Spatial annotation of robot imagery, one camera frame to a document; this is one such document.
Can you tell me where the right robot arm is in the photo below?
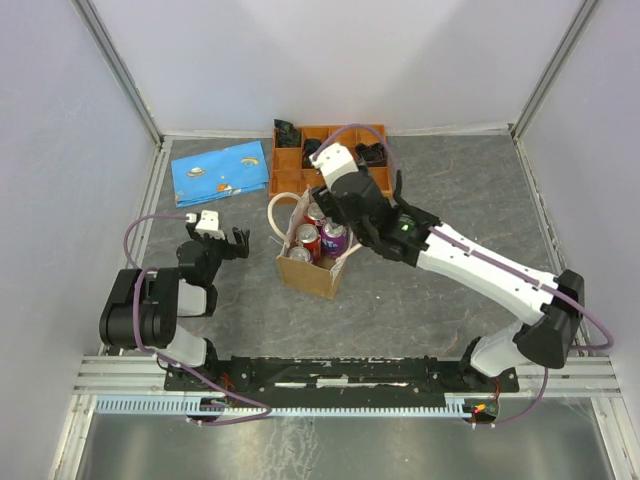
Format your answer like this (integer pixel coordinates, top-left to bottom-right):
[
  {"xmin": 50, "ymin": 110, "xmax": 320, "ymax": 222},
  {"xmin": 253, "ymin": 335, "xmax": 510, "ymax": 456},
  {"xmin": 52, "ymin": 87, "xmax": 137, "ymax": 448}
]
[{"xmin": 311, "ymin": 166, "xmax": 585, "ymax": 391}]

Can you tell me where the blue space-print cloth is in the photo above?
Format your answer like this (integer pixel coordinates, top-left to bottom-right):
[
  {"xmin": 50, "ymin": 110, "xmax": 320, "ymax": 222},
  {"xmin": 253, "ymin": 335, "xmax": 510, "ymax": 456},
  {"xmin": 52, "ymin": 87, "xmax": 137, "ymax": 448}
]
[{"xmin": 171, "ymin": 141, "xmax": 269, "ymax": 208}]

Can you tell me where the purple soda can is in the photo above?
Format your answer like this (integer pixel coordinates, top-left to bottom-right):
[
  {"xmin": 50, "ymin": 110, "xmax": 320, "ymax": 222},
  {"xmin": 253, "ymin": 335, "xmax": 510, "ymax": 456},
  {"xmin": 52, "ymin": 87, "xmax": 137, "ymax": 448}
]
[{"xmin": 320, "ymin": 220, "xmax": 349, "ymax": 259}]

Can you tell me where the burlap canvas tote bag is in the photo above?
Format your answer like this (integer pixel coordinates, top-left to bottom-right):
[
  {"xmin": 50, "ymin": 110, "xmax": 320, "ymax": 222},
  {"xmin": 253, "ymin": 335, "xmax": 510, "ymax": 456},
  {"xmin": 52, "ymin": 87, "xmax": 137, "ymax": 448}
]
[{"xmin": 267, "ymin": 190, "xmax": 361, "ymax": 299}]

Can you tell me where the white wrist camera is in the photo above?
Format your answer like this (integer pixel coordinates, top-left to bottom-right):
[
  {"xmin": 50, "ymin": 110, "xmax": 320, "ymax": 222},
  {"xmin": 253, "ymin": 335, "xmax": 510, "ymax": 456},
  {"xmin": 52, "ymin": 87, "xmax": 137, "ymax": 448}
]
[
  {"xmin": 186, "ymin": 210, "xmax": 226, "ymax": 239},
  {"xmin": 311, "ymin": 143, "xmax": 358, "ymax": 189}
]

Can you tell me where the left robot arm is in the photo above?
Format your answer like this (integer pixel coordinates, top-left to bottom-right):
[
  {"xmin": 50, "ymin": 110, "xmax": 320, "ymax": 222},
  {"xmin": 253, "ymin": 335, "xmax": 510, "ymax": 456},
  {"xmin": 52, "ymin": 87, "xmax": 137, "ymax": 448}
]
[{"xmin": 99, "ymin": 224, "xmax": 250, "ymax": 390}]

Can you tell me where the red soda can back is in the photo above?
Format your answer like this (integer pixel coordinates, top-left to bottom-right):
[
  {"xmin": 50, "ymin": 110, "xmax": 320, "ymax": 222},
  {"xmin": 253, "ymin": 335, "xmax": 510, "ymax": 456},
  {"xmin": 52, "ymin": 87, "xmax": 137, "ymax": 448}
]
[{"xmin": 304, "ymin": 202, "xmax": 326, "ymax": 228}]

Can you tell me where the red soda can middle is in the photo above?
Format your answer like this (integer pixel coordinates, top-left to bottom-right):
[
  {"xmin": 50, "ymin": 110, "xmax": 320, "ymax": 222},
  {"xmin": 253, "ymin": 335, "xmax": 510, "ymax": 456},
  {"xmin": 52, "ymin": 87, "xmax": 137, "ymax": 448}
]
[{"xmin": 295, "ymin": 223, "xmax": 321, "ymax": 261}]

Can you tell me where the dark rolled sock middle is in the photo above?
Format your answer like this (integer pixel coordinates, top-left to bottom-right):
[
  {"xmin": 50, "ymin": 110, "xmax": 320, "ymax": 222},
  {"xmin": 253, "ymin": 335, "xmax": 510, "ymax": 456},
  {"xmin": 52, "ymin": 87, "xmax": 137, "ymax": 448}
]
[{"xmin": 302, "ymin": 138, "xmax": 322, "ymax": 168}]

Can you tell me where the wooden compartment tray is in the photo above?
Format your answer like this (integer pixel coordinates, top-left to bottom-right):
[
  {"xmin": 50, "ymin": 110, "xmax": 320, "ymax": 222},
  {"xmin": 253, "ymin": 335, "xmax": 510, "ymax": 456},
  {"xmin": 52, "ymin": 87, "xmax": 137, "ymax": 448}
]
[{"xmin": 269, "ymin": 125, "xmax": 393, "ymax": 198}]

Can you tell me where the aluminium front rail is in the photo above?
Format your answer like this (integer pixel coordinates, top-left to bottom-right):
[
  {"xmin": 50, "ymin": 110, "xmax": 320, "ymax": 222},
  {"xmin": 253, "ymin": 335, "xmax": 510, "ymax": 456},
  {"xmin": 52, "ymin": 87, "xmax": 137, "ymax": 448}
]
[{"xmin": 74, "ymin": 356, "xmax": 622, "ymax": 399}]

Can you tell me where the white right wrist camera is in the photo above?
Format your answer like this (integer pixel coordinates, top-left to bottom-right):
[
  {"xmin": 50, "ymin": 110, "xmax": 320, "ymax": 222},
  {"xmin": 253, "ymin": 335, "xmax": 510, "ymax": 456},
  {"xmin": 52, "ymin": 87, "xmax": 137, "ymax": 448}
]
[{"xmin": 311, "ymin": 143, "xmax": 358, "ymax": 189}]

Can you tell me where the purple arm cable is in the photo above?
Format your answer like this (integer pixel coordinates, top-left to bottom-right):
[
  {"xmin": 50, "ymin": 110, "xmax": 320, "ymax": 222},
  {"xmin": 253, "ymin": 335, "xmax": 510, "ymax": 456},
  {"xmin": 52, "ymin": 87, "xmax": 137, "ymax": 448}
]
[
  {"xmin": 319, "ymin": 122, "xmax": 615, "ymax": 427},
  {"xmin": 123, "ymin": 212, "xmax": 274, "ymax": 426}
]

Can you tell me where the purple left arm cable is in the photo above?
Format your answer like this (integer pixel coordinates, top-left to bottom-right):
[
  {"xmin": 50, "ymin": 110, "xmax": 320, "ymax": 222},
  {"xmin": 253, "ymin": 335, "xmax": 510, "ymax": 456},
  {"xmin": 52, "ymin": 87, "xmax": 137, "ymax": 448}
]
[{"xmin": 123, "ymin": 212, "xmax": 274, "ymax": 426}]

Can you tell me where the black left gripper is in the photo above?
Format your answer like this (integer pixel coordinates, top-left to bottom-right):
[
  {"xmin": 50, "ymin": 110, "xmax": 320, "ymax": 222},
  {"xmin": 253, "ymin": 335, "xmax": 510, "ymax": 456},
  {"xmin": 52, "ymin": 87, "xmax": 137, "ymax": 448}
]
[{"xmin": 187, "ymin": 223, "xmax": 250, "ymax": 284}]

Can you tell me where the right aluminium corner post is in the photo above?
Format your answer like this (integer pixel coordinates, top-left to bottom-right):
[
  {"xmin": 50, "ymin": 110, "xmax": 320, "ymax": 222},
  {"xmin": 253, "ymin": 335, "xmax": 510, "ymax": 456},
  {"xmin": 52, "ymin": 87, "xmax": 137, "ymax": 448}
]
[{"xmin": 510, "ymin": 0, "xmax": 601, "ymax": 142}]

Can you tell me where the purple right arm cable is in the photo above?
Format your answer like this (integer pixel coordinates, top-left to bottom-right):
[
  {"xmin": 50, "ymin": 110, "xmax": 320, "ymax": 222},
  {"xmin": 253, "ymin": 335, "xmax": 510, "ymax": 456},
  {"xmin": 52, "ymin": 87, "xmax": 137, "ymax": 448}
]
[{"xmin": 319, "ymin": 122, "xmax": 615, "ymax": 427}]

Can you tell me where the left aluminium corner post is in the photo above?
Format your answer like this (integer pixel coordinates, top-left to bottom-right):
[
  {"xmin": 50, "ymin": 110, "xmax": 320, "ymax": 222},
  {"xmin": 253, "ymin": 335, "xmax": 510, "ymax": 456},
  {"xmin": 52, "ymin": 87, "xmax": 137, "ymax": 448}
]
[{"xmin": 71, "ymin": 0, "xmax": 164, "ymax": 144}]

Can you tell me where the dark rolled sock right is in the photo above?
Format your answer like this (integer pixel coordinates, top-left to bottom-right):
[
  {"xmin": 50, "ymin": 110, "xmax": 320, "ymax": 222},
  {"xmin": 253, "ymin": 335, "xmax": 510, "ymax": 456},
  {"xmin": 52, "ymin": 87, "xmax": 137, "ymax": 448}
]
[{"xmin": 355, "ymin": 142, "xmax": 388, "ymax": 167}]

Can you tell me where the light blue cable duct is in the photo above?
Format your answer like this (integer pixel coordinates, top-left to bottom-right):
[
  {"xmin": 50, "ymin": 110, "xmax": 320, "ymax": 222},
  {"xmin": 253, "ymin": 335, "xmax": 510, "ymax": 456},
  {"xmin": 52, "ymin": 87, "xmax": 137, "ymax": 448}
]
[{"xmin": 95, "ymin": 395, "xmax": 471, "ymax": 419}]

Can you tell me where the aluminium corner post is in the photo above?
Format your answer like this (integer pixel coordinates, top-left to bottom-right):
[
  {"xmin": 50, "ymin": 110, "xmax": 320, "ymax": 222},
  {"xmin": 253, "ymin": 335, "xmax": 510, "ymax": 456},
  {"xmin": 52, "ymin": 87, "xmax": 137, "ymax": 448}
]
[
  {"xmin": 510, "ymin": 0, "xmax": 601, "ymax": 142},
  {"xmin": 71, "ymin": 0, "xmax": 164, "ymax": 144}
]

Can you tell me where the dark rolled sock back-left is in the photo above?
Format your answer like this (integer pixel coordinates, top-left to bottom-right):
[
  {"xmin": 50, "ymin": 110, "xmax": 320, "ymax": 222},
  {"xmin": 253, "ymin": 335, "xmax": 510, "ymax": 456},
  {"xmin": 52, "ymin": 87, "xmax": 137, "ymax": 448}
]
[{"xmin": 274, "ymin": 119, "xmax": 301, "ymax": 148}]

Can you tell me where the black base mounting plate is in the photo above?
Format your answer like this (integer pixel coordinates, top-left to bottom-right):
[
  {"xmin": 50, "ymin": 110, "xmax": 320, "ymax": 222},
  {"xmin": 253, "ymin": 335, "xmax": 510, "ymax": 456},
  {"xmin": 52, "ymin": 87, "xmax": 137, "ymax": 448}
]
[{"xmin": 166, "ymin": 356, "xmax": 515, "ymax": 408}]

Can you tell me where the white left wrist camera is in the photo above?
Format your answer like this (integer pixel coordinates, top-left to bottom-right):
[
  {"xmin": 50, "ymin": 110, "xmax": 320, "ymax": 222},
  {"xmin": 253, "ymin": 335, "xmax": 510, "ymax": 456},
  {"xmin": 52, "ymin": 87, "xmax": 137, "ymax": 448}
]
[{"xmin": 186, "ymin": 210, "xmax": 226, "ymax": 239}]

